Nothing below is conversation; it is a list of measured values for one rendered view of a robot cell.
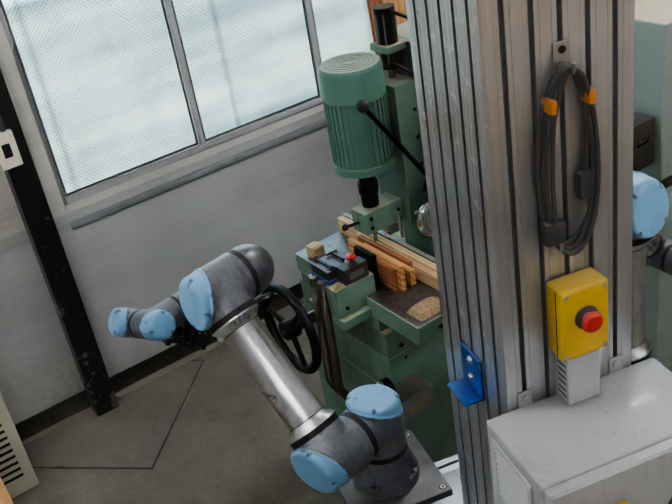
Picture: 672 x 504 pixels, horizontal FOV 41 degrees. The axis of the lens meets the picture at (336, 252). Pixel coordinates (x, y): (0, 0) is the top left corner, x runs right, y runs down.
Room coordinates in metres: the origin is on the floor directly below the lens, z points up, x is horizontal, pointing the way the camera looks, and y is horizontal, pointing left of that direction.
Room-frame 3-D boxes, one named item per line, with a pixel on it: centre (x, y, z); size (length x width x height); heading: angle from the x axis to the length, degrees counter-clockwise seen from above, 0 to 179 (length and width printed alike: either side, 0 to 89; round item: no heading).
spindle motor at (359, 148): (2.35, -0.12, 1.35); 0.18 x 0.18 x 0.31
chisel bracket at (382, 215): (2.36, -0.14, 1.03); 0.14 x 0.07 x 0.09; 120
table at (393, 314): (2.22, -0.07, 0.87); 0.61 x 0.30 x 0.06; 30
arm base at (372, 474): (1.52, -0.02, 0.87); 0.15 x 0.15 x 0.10
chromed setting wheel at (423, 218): (2.31, -0.30, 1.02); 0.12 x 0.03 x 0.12; 120
